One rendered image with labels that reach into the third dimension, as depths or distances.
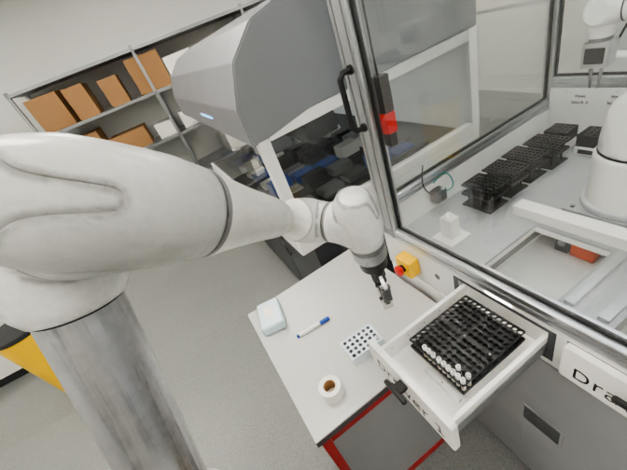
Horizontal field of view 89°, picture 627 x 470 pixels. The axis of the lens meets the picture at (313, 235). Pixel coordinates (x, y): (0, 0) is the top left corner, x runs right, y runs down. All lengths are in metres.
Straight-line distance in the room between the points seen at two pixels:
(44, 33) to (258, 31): 3.64
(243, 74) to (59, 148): 1.00
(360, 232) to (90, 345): 0.51
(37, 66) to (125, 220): 4.50
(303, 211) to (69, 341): 0.49
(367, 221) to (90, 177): 0.54
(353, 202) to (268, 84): 0.70
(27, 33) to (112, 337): 4.42
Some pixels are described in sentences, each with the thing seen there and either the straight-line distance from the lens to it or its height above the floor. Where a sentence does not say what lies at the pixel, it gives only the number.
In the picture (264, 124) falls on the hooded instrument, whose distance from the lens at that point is 1.26.
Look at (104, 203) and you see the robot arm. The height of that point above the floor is 1.63.
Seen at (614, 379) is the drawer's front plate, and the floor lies 0.92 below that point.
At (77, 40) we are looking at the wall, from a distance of 4.66.
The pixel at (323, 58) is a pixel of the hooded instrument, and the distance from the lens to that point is 1.36.
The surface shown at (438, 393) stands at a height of 0.84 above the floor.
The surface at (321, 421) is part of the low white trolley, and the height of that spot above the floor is 0.76.
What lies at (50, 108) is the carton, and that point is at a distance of 4.30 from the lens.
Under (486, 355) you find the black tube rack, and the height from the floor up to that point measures 0.89.
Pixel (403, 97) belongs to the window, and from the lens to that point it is 0.88.
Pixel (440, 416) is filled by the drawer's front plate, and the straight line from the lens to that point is 0.83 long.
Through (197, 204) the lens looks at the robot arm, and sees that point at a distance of 0.30.
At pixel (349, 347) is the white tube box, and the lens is 1.12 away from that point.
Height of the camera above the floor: 1.69
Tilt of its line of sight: 33 degrees down
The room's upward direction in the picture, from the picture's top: 22 degrees counter-clockwise
